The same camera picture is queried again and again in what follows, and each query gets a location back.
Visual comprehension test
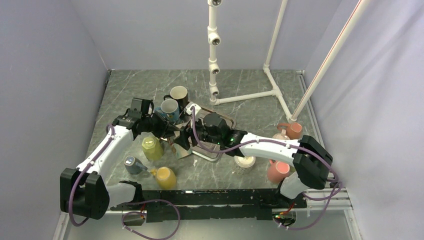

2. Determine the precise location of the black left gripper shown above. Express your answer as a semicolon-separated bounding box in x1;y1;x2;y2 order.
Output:
141;111;180;139

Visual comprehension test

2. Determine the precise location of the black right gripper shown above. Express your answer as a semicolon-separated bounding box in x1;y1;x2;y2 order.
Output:
173;114;222;151

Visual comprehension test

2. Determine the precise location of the blue floral mug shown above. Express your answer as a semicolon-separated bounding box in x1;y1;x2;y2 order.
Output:
154;98;180;123

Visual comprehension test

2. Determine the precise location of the black white-lined mug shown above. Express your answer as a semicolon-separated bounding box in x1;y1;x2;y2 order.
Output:
163;85;189;111

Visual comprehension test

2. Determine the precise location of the beige teal patterned mug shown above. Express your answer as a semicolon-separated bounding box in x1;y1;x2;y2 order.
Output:
167;137;192;159

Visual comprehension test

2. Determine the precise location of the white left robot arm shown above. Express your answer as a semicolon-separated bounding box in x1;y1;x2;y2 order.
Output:
59;97;179;220

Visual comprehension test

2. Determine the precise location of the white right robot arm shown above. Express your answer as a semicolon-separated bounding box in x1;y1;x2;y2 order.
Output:
174;103;333;208

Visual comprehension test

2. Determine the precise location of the lime green faceted mug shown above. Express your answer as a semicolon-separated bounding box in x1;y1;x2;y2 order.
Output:
141;136;164;161

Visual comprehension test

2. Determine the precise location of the yellow mug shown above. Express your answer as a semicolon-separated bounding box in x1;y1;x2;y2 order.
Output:
150;166;177;190

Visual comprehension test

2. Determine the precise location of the grey blue mug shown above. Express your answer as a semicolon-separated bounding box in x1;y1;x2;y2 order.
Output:
124;155;148;175

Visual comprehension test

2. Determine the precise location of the clear glass mug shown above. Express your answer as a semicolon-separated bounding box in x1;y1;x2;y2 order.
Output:
232;156;256;175

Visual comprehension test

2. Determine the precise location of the pink mug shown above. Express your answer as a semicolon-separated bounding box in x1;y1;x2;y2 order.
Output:
267;159;290;184

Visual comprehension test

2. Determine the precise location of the terracotta brown mug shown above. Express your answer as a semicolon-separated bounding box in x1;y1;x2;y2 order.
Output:
277;122;303;140

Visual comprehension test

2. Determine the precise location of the steel serving tray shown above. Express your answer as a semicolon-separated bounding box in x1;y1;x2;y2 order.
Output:
174;102;236;162

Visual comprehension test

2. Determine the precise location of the pink lidded cup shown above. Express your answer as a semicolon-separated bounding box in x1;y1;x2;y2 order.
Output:
272;129;290;140

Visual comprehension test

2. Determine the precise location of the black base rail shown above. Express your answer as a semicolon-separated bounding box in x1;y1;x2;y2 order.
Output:
113;181;307;223

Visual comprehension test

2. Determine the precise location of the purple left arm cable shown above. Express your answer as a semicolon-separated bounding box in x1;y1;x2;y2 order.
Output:
67;124;181;240

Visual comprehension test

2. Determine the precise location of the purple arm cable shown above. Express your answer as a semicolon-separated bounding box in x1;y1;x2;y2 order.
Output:
67;124;181;240
190;105;343;232

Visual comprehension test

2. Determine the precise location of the white PVC pipe frame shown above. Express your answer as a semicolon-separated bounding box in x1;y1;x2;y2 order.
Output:
206;0;372;124

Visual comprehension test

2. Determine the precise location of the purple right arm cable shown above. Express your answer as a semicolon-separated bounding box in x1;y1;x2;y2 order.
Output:
190;105;343;232

